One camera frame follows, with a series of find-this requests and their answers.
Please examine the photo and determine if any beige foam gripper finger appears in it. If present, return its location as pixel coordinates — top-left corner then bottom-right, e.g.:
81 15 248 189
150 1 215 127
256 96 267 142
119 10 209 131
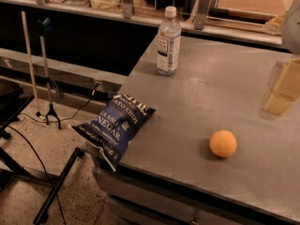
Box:
264 58 300 115

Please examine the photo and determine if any blue chip bag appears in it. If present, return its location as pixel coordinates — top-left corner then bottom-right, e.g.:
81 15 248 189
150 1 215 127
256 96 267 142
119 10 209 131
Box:
71 95 156 172

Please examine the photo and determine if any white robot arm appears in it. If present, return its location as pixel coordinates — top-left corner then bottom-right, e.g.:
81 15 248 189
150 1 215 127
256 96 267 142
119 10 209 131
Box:
263 0 300 116

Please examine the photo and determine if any orange ball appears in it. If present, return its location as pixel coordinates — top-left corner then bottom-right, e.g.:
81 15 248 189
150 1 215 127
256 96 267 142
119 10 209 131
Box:
209 130 237 158

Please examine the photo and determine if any clear water bottle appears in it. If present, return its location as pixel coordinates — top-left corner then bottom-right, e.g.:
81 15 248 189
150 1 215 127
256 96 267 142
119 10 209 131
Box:
157 6 182 76

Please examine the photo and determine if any black tripod stand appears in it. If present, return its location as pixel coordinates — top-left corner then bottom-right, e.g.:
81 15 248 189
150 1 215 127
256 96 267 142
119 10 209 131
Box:
37 18 61 128

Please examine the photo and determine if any white wooden stick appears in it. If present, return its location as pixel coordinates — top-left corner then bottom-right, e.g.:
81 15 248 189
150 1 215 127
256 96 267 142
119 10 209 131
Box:
21 11 45 121

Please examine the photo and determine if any grey metal shelf rail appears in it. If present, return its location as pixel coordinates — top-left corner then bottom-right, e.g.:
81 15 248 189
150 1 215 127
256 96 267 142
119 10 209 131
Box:
0 0 283 49

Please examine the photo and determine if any grey table base frame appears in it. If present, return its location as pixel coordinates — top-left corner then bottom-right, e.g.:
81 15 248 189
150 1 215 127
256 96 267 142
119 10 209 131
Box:
83 142 299 225

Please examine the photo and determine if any black floor cable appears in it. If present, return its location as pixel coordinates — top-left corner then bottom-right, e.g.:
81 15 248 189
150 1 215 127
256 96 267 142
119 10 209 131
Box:
6 82 101 225

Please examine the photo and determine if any black metal floor frame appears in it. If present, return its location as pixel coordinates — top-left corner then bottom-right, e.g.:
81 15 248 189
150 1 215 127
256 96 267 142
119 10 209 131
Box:
0 80 85 225

